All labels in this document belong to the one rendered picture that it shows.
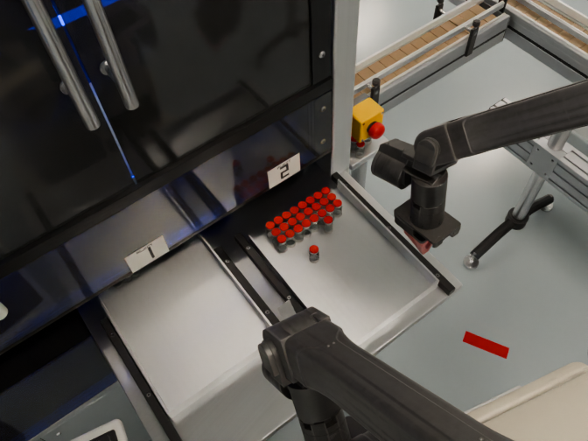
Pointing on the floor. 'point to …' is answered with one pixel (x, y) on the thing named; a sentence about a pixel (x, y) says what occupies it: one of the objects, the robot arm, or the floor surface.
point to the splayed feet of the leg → (506, 230)
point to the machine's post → (342, 83)
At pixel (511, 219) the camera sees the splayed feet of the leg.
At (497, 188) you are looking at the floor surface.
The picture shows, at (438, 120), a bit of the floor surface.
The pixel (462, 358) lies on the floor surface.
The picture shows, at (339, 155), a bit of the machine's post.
